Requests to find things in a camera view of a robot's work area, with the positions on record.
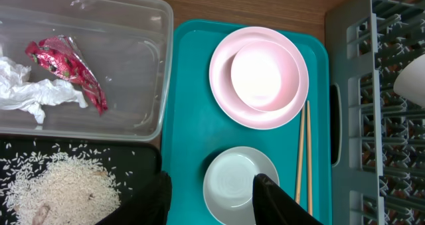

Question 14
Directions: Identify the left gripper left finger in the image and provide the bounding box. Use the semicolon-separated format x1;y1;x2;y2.
96;171;172;225

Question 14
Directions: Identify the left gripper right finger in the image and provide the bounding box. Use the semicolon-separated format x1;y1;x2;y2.
252;173;322;225

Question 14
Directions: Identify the grey bowl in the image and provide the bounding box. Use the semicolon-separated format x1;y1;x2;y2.
203;146;280;225

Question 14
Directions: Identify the white rice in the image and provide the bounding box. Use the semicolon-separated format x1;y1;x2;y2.
0;140;137;225

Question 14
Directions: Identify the white napkin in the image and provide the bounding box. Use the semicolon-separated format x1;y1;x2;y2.
1;56;88;124

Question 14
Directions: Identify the red snack wrapper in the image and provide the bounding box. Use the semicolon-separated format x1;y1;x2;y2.
25;35;108;114

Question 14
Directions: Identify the pale green cup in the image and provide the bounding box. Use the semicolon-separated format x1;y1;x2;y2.
393;54;425;108

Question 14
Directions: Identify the black plastic tray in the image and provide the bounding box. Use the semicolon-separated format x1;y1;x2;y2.
0;137;163;225

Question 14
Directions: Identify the left wooden chopstick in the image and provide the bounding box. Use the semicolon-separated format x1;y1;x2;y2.
295;107;305;204

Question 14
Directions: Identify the wooden chopstick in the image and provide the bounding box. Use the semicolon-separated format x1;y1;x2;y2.
295;107;305;204
306;101;313;216

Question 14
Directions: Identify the teal serving tray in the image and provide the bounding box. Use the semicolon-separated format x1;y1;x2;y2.
161;19;333;224

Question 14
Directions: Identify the right wooden chopstick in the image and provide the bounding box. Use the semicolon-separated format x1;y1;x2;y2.
306;101;313;216

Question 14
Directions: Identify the grey dish rack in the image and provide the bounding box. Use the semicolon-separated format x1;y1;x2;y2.
325;0;424;224

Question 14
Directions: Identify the pink plate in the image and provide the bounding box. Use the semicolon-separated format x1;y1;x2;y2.
209;27;309;130

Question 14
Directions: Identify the pink bowl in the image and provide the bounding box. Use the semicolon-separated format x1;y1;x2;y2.
230;40;300;112

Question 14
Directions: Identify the clear plastic bin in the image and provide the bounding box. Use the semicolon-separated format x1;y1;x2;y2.
1;0;173;141

